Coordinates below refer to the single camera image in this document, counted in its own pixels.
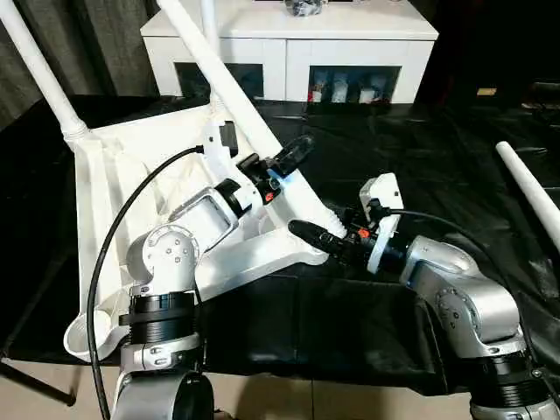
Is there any white cabinet with glass doors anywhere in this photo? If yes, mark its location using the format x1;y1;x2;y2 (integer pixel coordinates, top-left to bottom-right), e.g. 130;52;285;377
139;0;440;105

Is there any grey curtain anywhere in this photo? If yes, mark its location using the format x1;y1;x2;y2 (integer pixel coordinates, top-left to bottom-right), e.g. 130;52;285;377
0;0;159;129

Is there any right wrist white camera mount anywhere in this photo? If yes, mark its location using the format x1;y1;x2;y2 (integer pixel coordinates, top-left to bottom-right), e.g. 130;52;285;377
359;172;404;275

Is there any white plastic table leg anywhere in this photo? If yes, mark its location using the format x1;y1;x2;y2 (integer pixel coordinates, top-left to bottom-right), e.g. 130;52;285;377
155;0;351;238
495;140;560;246
199;0;228;120
0;0;89;142

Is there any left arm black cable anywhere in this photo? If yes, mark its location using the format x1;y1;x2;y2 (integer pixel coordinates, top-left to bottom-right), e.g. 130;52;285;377
85;146;205;420

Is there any black stand leg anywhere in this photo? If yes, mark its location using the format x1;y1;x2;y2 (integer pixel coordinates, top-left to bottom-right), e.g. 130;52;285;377
0;357;78;407

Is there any white plastic table top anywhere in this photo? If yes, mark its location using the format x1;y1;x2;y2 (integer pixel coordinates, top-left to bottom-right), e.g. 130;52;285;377
63;102;333;362

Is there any black mat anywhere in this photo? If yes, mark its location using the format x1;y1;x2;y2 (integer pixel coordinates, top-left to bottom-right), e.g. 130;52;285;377
0;94;560;395

